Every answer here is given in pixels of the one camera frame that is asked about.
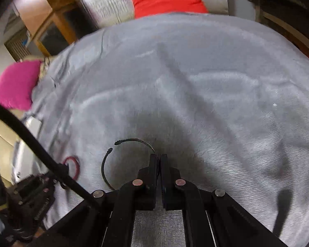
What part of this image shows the black bangle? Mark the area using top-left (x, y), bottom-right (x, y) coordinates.
top-left (100, 138), bottom-right (156, 191)

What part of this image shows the red hair tie ring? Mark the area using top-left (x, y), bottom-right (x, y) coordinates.
top-left (62, 155), bottom-right (81, 181)

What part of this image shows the white jewelry tray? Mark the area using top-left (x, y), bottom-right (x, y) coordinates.
top-left (12, 116), bottom-right (42, 183)

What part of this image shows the grey bed blanket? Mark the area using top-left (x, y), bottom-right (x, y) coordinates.
top-left (28, 13), bottom-right (309, 246)

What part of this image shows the magenta pillow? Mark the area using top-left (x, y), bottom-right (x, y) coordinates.
top-left (0, 60), bottom-right (42, 111)

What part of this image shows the wooden cabinet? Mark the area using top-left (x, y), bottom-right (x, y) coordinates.
top-left (13, 0), bottom-right (95, 56)

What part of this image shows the black cable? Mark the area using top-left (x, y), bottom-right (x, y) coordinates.
top-left (0, 98), bottom-right (100, 209)

